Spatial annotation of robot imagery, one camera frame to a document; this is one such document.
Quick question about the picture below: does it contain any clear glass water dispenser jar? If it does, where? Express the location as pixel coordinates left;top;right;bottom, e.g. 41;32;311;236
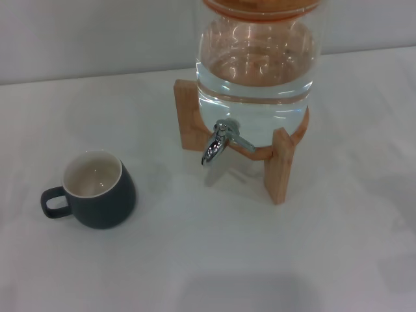
194;6;322;151

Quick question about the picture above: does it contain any chrome faucet tap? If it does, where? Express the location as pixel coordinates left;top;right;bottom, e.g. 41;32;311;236
200;118;257;168

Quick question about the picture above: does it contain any wooden dispenser stand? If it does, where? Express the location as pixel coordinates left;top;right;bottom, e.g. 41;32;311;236
173;79;311;206

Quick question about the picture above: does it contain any wooden jar lid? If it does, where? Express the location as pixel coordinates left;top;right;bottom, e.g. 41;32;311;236
201;0;321;21

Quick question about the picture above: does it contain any black cup with white inside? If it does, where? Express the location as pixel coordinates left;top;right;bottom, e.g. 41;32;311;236
40;149;137;230

